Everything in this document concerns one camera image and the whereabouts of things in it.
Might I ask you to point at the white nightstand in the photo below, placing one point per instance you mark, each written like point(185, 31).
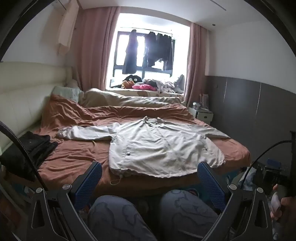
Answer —
point(203, 117)

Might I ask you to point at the dark hanging shirt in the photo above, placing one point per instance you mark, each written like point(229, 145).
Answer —
point(167, 53)

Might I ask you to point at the person's right hand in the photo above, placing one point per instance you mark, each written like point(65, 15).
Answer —
point(289, 209)

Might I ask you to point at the grey cushion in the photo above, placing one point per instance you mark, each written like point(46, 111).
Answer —
point(180, 83)

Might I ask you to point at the beige jacket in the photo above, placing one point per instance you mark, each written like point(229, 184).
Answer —
point(150, 148)

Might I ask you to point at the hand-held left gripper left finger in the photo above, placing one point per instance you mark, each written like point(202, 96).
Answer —
point(89, 183)

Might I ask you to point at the pink curtain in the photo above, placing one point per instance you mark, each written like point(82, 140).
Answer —
point(195, 69)
point(97, 46)

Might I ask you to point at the pink cloth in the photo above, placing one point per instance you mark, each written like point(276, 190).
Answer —
point(144, 87)

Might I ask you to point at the dark long hanging coat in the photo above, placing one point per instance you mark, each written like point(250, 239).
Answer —
point(130, 58)

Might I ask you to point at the black clothes pile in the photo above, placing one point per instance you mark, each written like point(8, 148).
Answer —
point(27, 148)

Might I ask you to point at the person's left leg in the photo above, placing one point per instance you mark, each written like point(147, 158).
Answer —
point(115, 220)

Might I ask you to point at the cream padded headboard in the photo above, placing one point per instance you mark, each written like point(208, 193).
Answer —
point(23, 92)

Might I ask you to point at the beige blanket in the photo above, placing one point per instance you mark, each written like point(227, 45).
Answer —
point(129, 99)

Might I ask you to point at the brown duvet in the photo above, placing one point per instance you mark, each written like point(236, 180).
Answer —
point(69, 157)

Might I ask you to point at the dark hanging jacket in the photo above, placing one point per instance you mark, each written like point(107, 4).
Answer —
point(151, 51)

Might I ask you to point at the striped rack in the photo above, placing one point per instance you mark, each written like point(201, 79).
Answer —
point(204, 102)

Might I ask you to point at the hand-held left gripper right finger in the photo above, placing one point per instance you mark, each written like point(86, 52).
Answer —
point(211, 185)

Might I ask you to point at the clear plastic container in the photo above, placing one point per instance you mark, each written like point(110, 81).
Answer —
point(196, 106)

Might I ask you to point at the orange plush toy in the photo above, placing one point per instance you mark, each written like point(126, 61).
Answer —
point(127, 84)

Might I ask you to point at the pale green pillow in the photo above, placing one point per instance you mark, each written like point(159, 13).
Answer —
point(67, 92)

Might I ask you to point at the pile of light clothes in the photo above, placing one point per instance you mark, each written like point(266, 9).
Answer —
point(164, 85)

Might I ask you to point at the black plush toy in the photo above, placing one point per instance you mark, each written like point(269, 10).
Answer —
point(133, 77)

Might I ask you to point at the cream hanging cloth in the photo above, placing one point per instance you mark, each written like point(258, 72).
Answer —
point(67, 30)

